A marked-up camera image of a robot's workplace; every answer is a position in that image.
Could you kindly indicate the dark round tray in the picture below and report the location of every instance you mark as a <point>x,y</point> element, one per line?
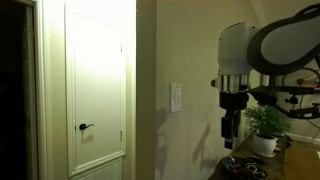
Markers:
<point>240,169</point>

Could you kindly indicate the white panel door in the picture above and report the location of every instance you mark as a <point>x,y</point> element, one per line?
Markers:
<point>96,90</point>

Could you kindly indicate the white light switch plate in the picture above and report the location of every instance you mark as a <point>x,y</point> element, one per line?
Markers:
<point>176,98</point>

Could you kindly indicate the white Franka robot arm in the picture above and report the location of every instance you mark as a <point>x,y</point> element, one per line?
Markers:
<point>266,50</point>

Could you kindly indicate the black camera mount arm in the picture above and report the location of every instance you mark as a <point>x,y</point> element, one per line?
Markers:
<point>300,111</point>

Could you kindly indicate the green fern plant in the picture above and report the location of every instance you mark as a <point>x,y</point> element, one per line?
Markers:
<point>266,120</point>

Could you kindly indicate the small metal door hinge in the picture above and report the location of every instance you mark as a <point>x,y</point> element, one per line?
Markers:
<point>121,48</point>
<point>121,135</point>

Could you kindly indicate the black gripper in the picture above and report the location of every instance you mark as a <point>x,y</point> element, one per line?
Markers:
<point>233,100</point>

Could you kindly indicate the wooden side cabinet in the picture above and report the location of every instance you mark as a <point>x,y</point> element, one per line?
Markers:
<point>293,163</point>

